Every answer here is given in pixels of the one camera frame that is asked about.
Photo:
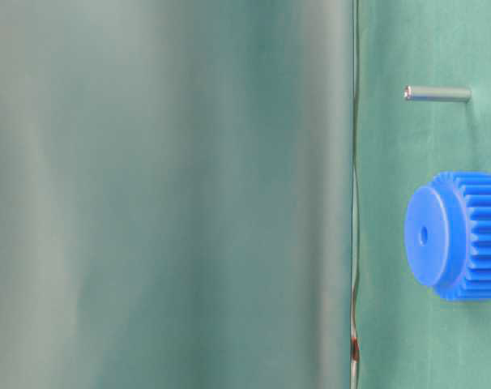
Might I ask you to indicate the small silver metal shaft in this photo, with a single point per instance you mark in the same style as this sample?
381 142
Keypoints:
442 94

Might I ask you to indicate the blue plastic gear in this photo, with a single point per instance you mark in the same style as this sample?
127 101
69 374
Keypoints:
447 235

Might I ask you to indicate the green table cloth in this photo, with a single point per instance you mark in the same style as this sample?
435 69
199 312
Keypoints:
211 194

